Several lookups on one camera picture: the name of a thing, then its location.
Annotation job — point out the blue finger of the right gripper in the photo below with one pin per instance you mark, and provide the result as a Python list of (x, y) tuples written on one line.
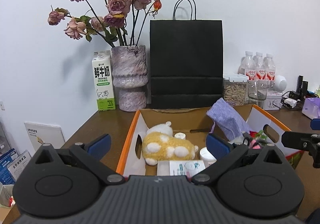
[(315, 123)]

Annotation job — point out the red green ribbon bow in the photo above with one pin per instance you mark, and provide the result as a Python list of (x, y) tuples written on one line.
[(259, 139)]

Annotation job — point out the red orange cardboard box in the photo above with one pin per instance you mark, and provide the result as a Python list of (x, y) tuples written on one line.
[(193, 122)]

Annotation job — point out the green white milk carton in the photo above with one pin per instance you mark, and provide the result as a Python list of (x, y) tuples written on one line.
[(103, 83)]

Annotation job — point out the white round speaker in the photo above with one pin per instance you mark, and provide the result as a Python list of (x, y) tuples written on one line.
[(280, 83)]

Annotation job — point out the white power adapter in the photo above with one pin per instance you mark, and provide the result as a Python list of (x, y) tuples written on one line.
[(290, 102)]

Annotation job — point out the water bottle left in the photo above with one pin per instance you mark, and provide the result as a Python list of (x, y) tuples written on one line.
[(247, 66)]

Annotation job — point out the purple textured vase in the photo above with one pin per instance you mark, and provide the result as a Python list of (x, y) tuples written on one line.
[(130, 76)]

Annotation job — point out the small white round cap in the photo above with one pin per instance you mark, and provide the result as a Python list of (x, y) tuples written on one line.
[(180, 135)]

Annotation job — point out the water bottle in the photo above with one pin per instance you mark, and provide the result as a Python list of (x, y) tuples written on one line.
[(247, 66), (270, 67), (259, 66)]

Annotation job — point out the white wall panel box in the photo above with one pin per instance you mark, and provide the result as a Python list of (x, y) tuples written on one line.
[(42, 133)]

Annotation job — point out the clear glass cup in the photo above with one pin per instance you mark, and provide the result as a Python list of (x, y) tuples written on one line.
[(257, 92)]

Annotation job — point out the black device stand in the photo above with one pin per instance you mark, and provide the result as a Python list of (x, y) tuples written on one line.
[(302, 88)]

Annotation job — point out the white round disc device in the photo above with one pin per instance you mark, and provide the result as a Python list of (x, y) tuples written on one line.
[(207, 157)]

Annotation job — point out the black paper shopping bag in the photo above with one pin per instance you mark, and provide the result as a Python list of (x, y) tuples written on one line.
[(186, 62)]

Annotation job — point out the water bottle right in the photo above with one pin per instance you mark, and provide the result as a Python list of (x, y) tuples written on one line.
[(270, 67)]

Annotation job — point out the water bottle middle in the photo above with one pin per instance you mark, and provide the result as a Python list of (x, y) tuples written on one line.
[(259, 66)]

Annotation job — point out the purple tissue pack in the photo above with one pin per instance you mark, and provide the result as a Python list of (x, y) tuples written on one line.
[(311, 108)]

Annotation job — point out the purple fabric drawstring pouch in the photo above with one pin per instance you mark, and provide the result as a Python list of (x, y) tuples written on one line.
[(227, 119)]

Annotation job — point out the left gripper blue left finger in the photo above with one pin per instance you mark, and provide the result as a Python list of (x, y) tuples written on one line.
[(99, 147)]

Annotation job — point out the dried pink roses bouquet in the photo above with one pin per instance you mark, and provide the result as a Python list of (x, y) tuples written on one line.
[(116, 27)]

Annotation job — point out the white wet wipes canister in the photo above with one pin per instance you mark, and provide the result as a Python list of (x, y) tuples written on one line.
[(177, 168)]

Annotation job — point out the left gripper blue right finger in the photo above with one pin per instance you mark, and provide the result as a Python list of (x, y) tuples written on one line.
[(217, 146)]

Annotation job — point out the white floral tin box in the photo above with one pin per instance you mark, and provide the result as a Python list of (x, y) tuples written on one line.
[(273, 100)]

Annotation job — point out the yellow white plush toy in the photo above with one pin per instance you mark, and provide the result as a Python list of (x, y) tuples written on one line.
[(159, 144)]

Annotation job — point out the clear seed storage container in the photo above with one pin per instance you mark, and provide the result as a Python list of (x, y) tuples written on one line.
[(234, 88)]

